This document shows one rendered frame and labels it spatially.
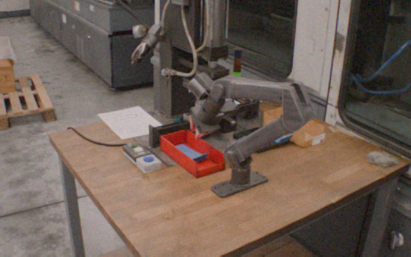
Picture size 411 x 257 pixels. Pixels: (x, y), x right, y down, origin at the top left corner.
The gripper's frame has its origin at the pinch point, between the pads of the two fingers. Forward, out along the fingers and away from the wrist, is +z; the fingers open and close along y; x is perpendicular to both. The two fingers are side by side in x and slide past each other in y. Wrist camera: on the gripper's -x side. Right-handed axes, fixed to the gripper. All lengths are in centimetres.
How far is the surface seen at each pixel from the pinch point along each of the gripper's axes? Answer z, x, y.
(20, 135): 228, 17, 160
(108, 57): 224, -100, 237
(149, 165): 9.9, 16.8, -3.0
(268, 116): 9.0, -43.1, 5.1
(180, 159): 8.8, 5.3, -4.1
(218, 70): -5.8, -19.1, 21.6
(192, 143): 14.3, -6.2, 3.7
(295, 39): 2, -83, 41
